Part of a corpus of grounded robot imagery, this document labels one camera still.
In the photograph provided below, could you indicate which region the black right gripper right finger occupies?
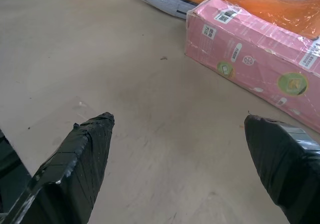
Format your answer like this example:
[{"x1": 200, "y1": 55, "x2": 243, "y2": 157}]
[{"x1": 243, "y1": 114, "x2": 320, "y2": 224}]

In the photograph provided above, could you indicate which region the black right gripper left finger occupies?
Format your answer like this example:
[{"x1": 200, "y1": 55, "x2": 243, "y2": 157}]
[{"x1": 0, "y1": 111, "x2": 116, "y2": 224}]

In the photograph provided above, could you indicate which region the long pink cardboard box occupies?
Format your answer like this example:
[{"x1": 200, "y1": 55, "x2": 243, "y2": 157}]
[{"x1": 184, "y1": 0, "x2": 320, "y2": 130}]

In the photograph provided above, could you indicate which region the orange plastic-wrapped package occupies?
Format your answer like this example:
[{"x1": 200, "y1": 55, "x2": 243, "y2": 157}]
[{"x1": 155, "y1": 0, "x2": 320, "y2": 40}]

